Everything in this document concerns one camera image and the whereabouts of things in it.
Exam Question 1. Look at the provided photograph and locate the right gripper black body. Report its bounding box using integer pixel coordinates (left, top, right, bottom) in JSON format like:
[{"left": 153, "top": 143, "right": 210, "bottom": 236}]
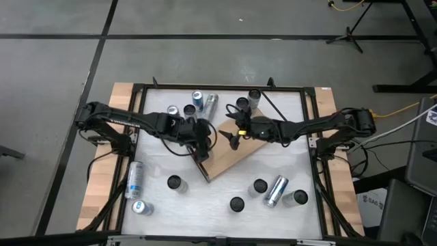
[{"left": 245, "top": 115, "right": 279, "bottom": 141}]

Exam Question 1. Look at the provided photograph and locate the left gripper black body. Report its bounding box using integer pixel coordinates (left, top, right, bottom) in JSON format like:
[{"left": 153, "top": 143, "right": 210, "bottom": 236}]
[{"left": 176, "top": 118, "right": 213, "bottom": 148}]

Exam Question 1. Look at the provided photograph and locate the Celsius Arctic Vibe can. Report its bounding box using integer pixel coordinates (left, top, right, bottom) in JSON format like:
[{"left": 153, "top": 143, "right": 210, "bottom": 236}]
[
  {"left": 247, "top": 88, "right": 262, "bottom": 112},
  {"left": 167, "top": 174, "right": 189, "bottom": 195},
  {"left": 235, "top": 96, "right": 252, "bottom": 115}
]

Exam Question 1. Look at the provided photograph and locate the Celsius Tropical Vibe can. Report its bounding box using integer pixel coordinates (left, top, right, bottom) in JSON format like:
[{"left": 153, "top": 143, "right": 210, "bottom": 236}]
[
  {"left": 229, "top": 196, "right": 246, "bottom": 213},
  {"left": 201, "top": 92, "right": 220, "bottom": 122},
  {"left": 183, "top": 104, "right": 199, "bottom": 123},
  {"left": 248, "top": 178, "right": 269, "bottom": 198}
]

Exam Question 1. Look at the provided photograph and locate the black-top Celsius can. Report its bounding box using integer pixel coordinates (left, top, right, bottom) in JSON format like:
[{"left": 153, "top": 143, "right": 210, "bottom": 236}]
[{"left": 281, "top": 189, "right": 309, "bottom": 208}]

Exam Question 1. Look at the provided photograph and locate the black tripod stand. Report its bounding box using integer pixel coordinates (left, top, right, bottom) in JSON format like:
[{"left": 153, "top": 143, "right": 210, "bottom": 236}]
[{"left": 326, "top": 3, "right": 375, "bottom": 54}]

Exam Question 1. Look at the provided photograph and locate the white cardboard box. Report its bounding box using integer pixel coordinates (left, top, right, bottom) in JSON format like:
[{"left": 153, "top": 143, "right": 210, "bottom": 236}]
[{"left": 354, "top": 187, "right": 389, "bottom": 228}]

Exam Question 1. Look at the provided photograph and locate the dark grey equipment case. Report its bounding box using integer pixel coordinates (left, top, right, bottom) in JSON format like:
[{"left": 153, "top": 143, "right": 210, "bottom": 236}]
[{"left": 377, "top": 178, "right": 433, "bottom": 244}]

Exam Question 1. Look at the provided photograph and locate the black stand foot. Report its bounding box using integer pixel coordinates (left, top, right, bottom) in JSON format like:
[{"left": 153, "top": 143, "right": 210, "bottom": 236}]
[{"left": 0, "top": 144, "right": 27, "bottom": 161}]

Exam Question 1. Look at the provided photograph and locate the wooden shelf with black frame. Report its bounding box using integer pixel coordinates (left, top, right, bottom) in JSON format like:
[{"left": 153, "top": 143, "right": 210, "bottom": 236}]
[{"left": 186, "top": 90, "right": 290, "bottom": 184}]

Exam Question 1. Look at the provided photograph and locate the black aluminium table frame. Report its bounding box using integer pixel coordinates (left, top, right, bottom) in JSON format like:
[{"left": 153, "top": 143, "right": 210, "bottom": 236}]
[{"left": 76, "top": 77, "right": 365, "bottom": 246}]

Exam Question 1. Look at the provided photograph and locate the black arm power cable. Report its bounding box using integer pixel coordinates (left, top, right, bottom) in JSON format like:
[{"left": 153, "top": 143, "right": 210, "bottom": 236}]
[{"left": 86, "top": 150, "right": 115, "bottom": 187}]

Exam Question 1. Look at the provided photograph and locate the white cable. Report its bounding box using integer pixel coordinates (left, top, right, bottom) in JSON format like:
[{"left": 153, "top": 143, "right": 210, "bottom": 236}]
[{"left": 351, "top": 104, "right": 437, "bottom": 150}]

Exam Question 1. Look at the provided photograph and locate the yellow extension cable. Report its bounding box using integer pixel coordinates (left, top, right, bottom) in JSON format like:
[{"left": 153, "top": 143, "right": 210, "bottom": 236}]
[{"left": 370, "top": 94, "right": 437, "bottom": 120}]

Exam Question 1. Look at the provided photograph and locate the black desk frame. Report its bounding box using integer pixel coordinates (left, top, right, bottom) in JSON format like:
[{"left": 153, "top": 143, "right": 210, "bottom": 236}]
[{"left": 343, "top": 0, "right": 437, "bottom": 94}]

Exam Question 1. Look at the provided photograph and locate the yellow floor cable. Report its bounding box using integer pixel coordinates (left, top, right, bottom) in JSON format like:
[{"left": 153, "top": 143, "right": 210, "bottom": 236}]
[{"left": 327, "top": 0, "right": 366, "bottom": 12}]

